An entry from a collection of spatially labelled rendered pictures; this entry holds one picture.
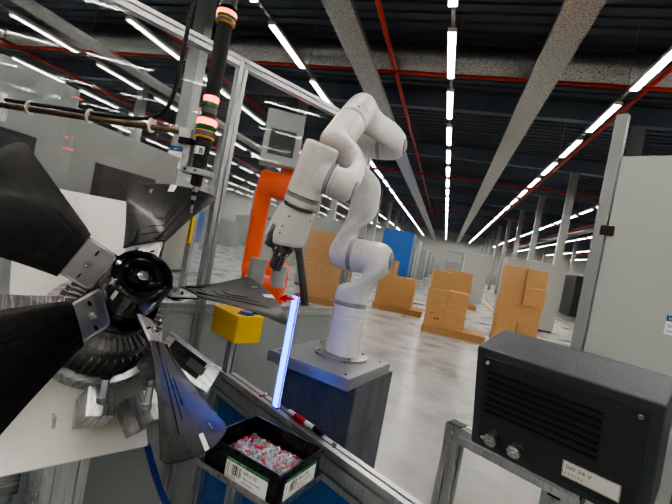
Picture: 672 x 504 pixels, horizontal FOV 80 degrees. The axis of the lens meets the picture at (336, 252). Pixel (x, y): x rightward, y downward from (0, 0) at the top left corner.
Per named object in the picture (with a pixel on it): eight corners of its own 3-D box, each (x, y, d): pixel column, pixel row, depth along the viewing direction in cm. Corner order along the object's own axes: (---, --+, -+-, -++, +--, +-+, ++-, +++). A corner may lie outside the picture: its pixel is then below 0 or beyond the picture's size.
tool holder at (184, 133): (166, 168, 87) (174, 123, 87) (184, 174, 94) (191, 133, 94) (203, 174, 86) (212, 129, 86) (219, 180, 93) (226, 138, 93)
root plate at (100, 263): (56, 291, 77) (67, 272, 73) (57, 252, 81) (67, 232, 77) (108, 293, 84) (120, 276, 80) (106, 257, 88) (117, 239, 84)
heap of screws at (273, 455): (210, 463, 91) (213, 447, 91) (253, 442, 103) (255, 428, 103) (275, 503, 81) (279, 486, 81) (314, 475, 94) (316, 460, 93)
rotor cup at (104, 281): (84, 335, 78) (106, 305, 71) (82, 270, 85) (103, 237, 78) (159, 333, 89) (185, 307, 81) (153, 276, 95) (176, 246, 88)
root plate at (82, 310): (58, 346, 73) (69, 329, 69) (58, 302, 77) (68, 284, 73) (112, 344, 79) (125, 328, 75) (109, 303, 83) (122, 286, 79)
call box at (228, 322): (209, 334, 139) (214, 304, 139) (234, 333, 146) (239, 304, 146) (232, 348, 128) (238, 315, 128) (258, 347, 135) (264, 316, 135)
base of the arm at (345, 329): (329, 344, 157) (338, 298, 157) (374, 358, 149) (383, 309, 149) (304, 352, 140) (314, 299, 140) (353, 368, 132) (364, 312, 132)
